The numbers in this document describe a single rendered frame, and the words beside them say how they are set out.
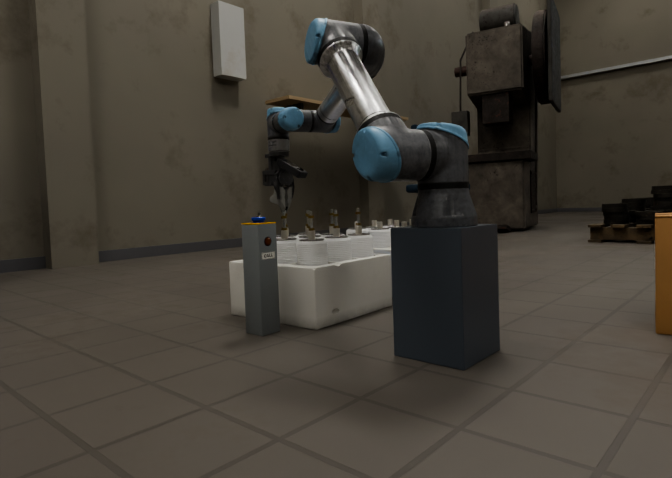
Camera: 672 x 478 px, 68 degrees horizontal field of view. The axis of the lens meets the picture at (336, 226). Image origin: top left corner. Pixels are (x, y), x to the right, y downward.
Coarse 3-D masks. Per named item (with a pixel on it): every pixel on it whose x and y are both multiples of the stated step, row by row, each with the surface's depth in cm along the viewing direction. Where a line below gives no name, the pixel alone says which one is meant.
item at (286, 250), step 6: (288, 240) 155; (294, 240) 156; (282, 246) 154; (288, 246) 154; (294, 246) 155; (282, 252) 154; (288, 252) 154; (294, 252) 155; (282, 258) 154; (288, 258) 154; (294, 258) 155
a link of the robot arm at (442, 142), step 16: (416, 128) 114; (432, 128) 109; (448, 128) 108; (432, 144) 106; (448, 144) 108; (464, 144) 110; (432, 160) 106; (448, 160) 108; (464, 160) 110; (432, 176) 109; (448, 176) 109; (464, 176) 110
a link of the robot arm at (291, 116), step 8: (280, 112) 162; (288, 112) 159; (296, 112) 160; (304, 112) 164; (272, 120) 168; (280, 120) 161; (288, 120) 159; (296, 120) 161; (304, 120) 164; (280, 128) 165; (288, 128) 161; (296, 128) 161; (304, 128) 165
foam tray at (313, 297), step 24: (240, 264) 161; (288, 264) 151; (336, 264) 149; (360, 264) 157; (384, 264) 167; (240, 288) 162; (288, 288) 148; (312, 288) 141; (336, 288) 148; (360, 288) 157; (384, 288) 167; (240, 312) 163; (288, 312) 148; (312, 312) 142; (336, 312) 149; (360, 312) 157
